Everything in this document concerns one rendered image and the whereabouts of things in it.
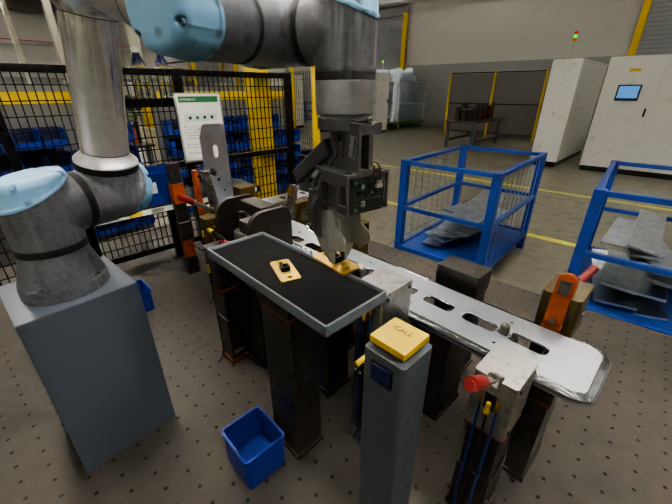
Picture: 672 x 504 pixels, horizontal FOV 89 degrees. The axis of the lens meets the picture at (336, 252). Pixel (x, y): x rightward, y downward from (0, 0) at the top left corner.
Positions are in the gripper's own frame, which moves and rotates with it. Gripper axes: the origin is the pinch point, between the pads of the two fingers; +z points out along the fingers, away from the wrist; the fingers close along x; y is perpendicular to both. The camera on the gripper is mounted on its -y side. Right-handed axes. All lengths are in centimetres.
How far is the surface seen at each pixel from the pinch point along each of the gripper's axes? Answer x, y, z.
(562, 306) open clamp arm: 47, 19, 19
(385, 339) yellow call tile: -1.9, 13.8, 7.4
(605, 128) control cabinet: 788, -210, 43
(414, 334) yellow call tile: 2.1, 15.4, 7.4
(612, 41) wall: 1370, -440, -157
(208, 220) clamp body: 2, -80, 18
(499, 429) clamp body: 14.6, 24.7, 26.5
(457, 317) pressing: 30.8, 4.5, 23.4
